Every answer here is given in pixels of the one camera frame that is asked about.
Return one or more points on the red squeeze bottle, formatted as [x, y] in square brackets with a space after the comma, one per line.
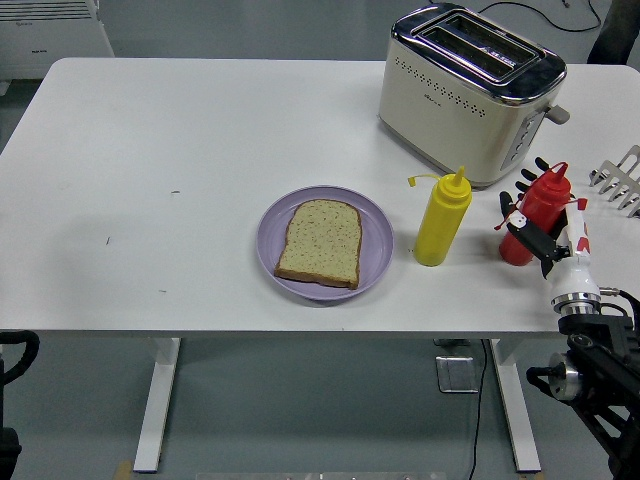
[545, 200]

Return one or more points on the person's leg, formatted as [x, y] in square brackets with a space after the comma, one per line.
[617, 35]

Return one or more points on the metal floor socket plate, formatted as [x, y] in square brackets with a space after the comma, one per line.
[456, 374]

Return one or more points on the cream and chrome toaster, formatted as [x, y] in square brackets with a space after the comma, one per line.
[450, 115]

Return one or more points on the silver metal toast rack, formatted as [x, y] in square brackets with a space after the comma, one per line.
[622, 175]

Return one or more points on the slice of bread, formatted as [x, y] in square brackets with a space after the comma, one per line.
[322, 242]

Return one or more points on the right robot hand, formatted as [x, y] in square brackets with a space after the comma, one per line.
[575, 275]

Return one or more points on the white slatted appliance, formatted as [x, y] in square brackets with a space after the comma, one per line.
[50, 30]

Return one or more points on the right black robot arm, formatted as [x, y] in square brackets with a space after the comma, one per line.
[600, 345]

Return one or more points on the purple plate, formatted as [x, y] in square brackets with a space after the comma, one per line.
[375, 235]

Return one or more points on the yellow squeeze bottle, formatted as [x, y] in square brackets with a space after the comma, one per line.
[442, 220]

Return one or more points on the white table leg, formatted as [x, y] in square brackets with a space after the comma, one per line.
[515, 410]
[157, 400]

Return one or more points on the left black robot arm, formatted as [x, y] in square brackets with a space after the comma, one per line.
[6, 455]

